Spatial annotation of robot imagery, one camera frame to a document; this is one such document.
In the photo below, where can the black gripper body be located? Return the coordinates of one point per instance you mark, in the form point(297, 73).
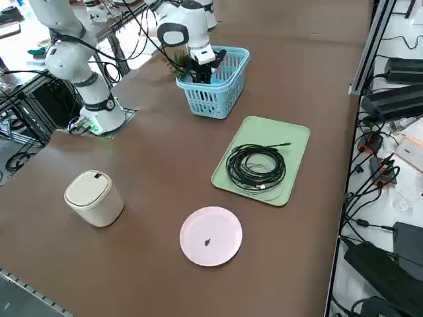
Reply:
point(201, 69)

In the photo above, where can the orange toy carrot green leaves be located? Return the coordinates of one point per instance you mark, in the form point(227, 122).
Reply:
point(180, 61)

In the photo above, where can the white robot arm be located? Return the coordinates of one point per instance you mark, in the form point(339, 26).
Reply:
point(99, 109)
point(213, 18)

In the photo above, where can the blue plastic basket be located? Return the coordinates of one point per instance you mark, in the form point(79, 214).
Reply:
point(205, 86)

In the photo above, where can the green tray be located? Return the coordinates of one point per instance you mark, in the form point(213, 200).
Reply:
point(264, 132)

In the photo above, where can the pink plate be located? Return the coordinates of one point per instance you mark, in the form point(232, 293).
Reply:
point(211, 224)

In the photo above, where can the small white red device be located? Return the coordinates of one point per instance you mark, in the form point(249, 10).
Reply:
point(96, 11)

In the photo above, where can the cream lidded bin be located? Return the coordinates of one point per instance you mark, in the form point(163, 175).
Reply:
point(99, 208)

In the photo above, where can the black metal rack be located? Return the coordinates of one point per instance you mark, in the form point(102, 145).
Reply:
point(31, 114)

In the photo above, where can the orange black connector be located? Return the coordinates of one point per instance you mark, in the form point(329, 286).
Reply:
point(370, 142)
point(385, 173)

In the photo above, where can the black power adapter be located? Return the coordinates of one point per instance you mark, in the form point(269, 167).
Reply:
point(393, 102)
point(380, 274)
point(411, 241)
point(404, 71)

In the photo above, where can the white pink box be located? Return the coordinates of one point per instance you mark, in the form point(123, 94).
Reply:
point(411, 152)

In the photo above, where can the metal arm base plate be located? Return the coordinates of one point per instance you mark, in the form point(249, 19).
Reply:
point(130, 115)

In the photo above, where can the aluminium frame leg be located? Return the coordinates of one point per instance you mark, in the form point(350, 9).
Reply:
point(117, 53)

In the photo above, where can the aluminium camera post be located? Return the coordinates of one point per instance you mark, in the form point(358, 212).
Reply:
point(372, 43)

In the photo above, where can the aluminium table edge rail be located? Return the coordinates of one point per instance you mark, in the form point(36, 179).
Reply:
point(26, 287)

